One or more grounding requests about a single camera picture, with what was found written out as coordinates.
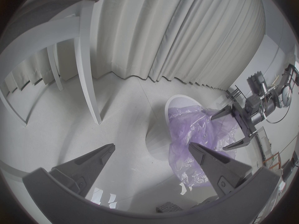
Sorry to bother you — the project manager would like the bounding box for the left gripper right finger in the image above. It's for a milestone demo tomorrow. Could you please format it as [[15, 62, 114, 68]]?
[[188, 142, 253, 197]]

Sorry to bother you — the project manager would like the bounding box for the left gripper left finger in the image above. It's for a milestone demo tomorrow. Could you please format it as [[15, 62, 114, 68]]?
[[50, 143, 116, 197]]

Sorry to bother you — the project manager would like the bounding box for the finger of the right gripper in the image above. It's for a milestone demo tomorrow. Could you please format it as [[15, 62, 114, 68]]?
[[223, 134, 252, 151], [211, 105, 234, 121]]

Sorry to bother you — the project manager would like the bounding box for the purple plastic bag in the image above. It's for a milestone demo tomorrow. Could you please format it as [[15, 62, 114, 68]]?
[[168, 105, 240, 188]]

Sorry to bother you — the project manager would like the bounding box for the white trash bin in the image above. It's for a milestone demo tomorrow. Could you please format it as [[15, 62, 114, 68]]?
[[145, 95, 205, 161]]

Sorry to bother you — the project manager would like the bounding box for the small black table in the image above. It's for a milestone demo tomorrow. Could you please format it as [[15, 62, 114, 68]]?
[[225, 85, 246, 103]]

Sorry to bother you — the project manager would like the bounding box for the white curtain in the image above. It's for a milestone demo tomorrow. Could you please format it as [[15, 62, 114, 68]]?
[[3, 0, 192, 95], [150, 0, 267, 91]]

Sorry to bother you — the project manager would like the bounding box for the grey padded white chair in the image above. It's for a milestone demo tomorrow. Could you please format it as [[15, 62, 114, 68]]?
[[0, 0, 103, 127]]

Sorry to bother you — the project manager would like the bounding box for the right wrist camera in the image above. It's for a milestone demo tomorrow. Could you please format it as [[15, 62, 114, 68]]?
[[244, 95, 261, 113]]

